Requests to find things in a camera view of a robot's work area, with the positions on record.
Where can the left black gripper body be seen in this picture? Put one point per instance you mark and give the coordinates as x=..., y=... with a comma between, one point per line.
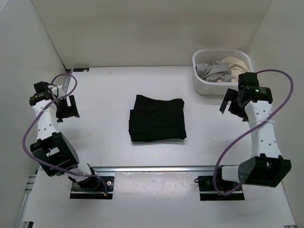
x=63, y=110

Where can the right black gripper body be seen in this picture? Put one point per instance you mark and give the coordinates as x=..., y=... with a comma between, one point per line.
x=235, y=107

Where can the black trousers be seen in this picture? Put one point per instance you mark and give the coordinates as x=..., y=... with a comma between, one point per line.
x=153, y=120

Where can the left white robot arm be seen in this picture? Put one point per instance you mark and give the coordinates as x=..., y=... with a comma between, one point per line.
x=51, y=145

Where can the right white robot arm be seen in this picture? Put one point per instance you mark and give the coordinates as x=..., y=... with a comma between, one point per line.
x=253, y=103

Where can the beige garment in basket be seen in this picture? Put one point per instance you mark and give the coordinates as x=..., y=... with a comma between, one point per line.
x=237, y=67

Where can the grey garment in basket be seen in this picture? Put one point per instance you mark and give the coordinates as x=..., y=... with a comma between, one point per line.
x=214, y=72

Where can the white plastic laundry basket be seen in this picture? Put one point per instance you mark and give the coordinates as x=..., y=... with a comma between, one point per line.
x=207, y=56

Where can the dark label sticker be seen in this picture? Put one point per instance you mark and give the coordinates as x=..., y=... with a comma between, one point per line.
x=80, y=69

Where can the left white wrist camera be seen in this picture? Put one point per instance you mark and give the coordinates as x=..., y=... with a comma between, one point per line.
x=57, y=90

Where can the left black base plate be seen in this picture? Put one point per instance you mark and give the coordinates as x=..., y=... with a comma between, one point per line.
x=95, y=190

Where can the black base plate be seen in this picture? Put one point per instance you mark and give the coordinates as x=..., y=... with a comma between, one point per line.
x=95, y=190
x=208, y=193

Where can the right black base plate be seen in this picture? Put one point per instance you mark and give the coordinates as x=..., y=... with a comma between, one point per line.
x=208, y=193

